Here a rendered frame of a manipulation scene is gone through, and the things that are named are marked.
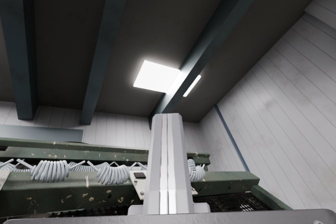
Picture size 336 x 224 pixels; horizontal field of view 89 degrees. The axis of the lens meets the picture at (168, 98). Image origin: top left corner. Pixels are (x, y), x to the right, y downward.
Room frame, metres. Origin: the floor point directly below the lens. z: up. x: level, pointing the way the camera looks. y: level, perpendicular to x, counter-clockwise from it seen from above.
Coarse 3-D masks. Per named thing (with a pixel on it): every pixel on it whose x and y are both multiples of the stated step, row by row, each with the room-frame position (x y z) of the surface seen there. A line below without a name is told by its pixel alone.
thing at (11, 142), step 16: (0, 144) 0.39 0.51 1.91; (16, 144) 0.41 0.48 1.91; (32, 144) 0.43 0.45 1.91; (48, 144) 0.46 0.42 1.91; (64, 144) 0.49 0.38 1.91; (80, 144) 0.52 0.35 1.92; (96, 144) 0.57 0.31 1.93; (16, 160) 0.43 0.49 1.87; (64, 160) 0.50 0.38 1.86; (32, 176) 0.46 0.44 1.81; (48, 176) 0.48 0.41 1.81; (96, 176) 0.59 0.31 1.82; (112, 176) 0.60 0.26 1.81; (128, 176) 0.65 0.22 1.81
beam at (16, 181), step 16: (16, 176) 0.54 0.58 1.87; (64, 176) 0.63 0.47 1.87; (80, 176) 0.67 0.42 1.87; (208, 176) 1.14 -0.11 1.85; (224, 176) 1.23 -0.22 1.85; (240, 176) 1.34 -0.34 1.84; (256, 176) 1.46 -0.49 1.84; (0, 192) 0.50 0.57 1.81; (16, 192) 0.53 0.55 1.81; (32, 192) 0.56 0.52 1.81; (48, 192) 0.59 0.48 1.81; (64, 192) 0.62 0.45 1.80; (80, 192) 0.66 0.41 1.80; (96, 192) 0.70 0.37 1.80; (112, 192) 0.75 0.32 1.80; (128, 192) 0.80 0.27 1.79; (208, 192) 1.16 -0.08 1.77; (224, 192) 1.27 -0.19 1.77; (0, 208) 0.54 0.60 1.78; (16, 208) 0.57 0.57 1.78; (32, 208) 0.60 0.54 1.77; (48, 208) 0.63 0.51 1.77; (64, 208) 0.67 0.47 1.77; (80, 208) 0.71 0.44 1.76
